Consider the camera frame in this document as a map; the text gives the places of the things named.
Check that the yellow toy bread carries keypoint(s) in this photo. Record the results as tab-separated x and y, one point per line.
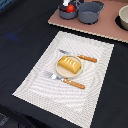
69	64

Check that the red toy tomato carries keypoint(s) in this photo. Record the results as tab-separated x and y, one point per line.
70	8

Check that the beige round plate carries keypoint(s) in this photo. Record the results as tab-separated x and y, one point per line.
65	73

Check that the woven grey placemat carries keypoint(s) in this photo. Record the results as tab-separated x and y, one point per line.
68	102

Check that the small grey pot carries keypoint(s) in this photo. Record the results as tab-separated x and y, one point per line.
65	15

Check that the large grey pot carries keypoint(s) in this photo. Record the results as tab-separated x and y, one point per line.
88	12

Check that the beige bowl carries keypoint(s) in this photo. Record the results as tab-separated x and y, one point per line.
123	14

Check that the wooden handled fork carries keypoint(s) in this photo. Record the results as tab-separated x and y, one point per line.
65	80

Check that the wooden handled knife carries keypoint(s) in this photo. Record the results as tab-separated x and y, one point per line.
78	55

